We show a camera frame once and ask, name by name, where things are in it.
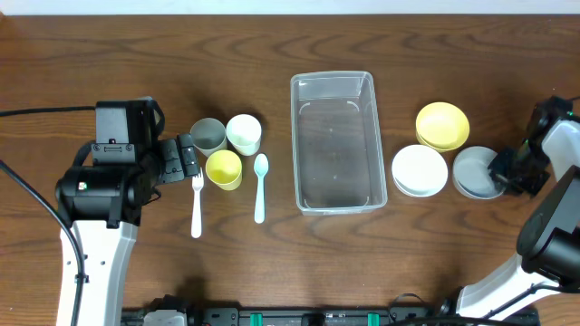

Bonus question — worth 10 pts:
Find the grey plastic cup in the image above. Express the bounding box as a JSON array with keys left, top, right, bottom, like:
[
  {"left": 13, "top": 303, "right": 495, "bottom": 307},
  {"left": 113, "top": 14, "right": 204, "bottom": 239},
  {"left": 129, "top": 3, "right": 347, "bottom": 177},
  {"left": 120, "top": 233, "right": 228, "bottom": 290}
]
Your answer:
[{"left": 190, "top": 118, "right": 227, "bottom": 158}]

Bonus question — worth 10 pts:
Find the grey plastic bowl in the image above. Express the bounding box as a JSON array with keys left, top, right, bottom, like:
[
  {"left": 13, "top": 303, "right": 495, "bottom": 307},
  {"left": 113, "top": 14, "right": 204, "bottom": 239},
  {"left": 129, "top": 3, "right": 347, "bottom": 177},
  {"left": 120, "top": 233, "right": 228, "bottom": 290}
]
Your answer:
[{"left": 452, "top": 146, "right": 506, "bottom": 200}]

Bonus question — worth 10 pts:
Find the yellow plastic cup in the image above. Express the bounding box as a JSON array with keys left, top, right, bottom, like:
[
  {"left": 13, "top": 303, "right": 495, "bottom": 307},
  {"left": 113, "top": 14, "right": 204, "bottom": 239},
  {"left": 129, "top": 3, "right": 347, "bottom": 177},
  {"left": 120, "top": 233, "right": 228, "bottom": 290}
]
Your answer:
[{"left": 206, "top": 149, "right": 242, "bottom": 191}]

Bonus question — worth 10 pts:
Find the white plastic cup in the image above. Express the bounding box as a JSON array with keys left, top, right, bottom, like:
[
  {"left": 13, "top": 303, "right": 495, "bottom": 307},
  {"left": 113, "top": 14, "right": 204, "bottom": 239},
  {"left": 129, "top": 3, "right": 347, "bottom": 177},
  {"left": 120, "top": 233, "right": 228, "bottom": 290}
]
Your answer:
[{"left": 226, "top": 114, "right": 262, "bottom": 156}]

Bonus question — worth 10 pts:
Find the yellow plastic bowl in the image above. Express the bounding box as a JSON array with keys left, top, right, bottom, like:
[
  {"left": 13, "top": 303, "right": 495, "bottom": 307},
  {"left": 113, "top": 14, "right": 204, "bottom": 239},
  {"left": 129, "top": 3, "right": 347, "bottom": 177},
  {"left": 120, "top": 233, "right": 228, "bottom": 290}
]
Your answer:
[{"left": 415, "top": 101, "right": 470, "bottom": 152}]

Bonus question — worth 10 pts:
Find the white plastic bowl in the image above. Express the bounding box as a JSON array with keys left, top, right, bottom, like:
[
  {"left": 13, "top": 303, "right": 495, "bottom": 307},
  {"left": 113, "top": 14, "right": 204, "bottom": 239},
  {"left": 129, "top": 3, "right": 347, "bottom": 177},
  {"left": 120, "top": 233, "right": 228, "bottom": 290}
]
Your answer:
[{"left": 391, "top": 144, "right": 449, "bottom": 197}]

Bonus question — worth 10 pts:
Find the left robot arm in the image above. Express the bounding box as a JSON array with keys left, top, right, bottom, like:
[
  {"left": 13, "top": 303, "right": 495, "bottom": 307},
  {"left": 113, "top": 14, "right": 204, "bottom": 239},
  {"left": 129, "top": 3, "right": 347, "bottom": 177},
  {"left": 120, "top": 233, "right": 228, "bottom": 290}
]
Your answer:
[{"left": 55, "top": 133, "right": 200, "bottom": 325}]

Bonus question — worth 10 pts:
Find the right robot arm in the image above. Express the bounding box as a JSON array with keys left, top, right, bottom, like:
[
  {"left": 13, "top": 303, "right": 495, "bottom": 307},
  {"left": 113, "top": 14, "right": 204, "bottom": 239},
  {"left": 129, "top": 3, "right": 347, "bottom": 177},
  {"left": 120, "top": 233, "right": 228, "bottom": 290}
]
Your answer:
[{"left": 446, "top": 96, "right": 579, "bottom": 324}]

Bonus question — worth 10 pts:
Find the clear plastic container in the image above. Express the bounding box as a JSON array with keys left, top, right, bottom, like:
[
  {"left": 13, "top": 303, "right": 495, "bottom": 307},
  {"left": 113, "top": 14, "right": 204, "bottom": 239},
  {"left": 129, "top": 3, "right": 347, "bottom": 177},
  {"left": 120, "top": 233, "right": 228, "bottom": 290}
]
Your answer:
[{"left": 290, "top": 71, "right": 388, "bottom": 216}]

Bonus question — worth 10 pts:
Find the white plastic fork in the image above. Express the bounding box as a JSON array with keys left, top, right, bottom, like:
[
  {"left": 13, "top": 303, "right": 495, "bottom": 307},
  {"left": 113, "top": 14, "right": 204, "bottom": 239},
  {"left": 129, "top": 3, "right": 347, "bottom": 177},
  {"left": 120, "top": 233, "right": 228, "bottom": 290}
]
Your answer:
[{"left": 190, "top": 169, "right": 205, "bottom": 238}]

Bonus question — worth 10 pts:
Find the light teal plastic spoon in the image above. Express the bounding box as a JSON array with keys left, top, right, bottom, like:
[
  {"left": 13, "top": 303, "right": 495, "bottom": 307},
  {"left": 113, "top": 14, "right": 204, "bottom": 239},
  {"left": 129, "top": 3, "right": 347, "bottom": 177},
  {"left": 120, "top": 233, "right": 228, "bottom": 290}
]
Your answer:
[{"left": 254, "top": 153, "right": 269, "bottom": 224}]

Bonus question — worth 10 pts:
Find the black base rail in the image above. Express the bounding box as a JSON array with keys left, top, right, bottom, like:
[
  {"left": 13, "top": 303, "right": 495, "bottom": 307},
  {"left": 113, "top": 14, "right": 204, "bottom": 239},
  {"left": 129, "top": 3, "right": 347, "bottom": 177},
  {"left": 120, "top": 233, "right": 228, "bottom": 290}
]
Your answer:
[{"left": 121, "top": 294, "right": 541, "bottom": 326}]

